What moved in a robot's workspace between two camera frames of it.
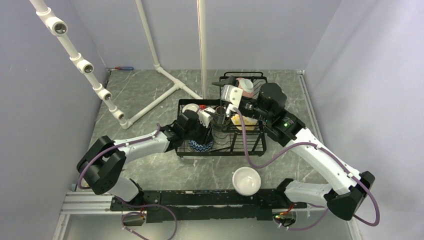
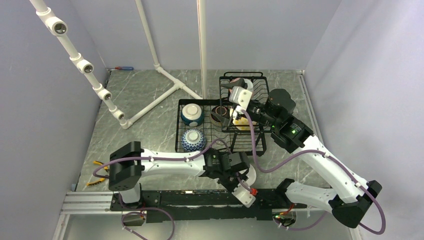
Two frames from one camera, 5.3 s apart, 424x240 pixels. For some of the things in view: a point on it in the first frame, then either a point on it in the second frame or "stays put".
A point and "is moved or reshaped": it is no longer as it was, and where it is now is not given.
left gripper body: (200, 131) -> (231, 180)
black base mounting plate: (165, 206) stays put
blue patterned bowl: (201, 145) is moved or reshaped
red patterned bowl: (247, 86) stays put
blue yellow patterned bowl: (250, 123) stays put
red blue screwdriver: (125, 68) stays put
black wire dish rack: (238, 130) stays put
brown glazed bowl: (222, 117) stays put
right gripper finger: (231, 81) -> (240, 82)
